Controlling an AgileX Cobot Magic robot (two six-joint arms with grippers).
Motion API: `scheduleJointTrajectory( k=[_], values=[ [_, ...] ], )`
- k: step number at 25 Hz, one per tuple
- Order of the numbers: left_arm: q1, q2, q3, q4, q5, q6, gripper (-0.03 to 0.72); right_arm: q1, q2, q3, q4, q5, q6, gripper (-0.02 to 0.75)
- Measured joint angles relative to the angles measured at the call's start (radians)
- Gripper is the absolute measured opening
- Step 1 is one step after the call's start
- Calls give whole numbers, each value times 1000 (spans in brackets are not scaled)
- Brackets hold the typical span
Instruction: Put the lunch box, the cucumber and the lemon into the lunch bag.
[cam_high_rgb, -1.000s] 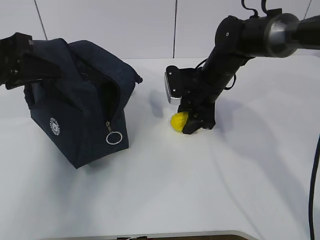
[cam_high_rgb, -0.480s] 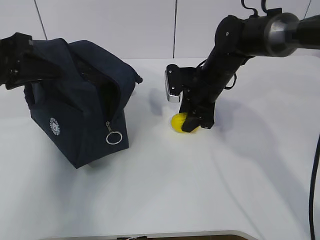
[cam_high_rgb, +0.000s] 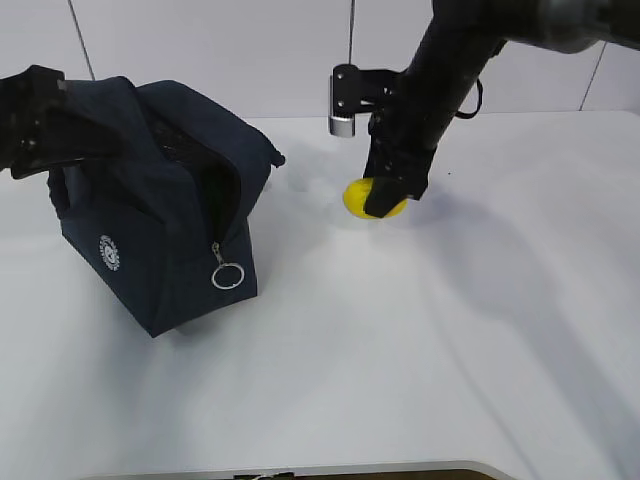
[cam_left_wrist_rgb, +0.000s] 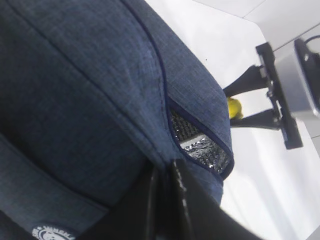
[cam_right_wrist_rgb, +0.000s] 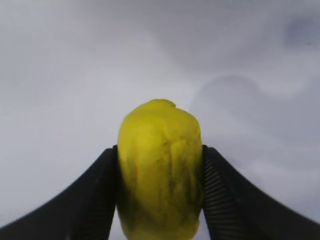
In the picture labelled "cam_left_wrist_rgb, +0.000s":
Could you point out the navy blue lunch bag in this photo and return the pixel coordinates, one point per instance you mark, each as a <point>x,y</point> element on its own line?
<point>92,92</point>

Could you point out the yellow lemon toy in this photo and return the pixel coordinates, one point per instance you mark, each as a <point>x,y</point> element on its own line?
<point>234,108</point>

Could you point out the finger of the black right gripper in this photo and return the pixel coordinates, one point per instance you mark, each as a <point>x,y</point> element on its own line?
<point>264,120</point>
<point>250,80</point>

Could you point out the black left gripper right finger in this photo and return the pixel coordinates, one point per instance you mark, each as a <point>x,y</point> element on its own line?
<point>198,216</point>

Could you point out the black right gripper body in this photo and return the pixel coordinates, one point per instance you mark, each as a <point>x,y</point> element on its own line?
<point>281,117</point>

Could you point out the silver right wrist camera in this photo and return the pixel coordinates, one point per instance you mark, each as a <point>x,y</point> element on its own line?
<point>298,70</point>

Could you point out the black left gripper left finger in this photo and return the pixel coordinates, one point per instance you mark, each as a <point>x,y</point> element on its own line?
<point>146,212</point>

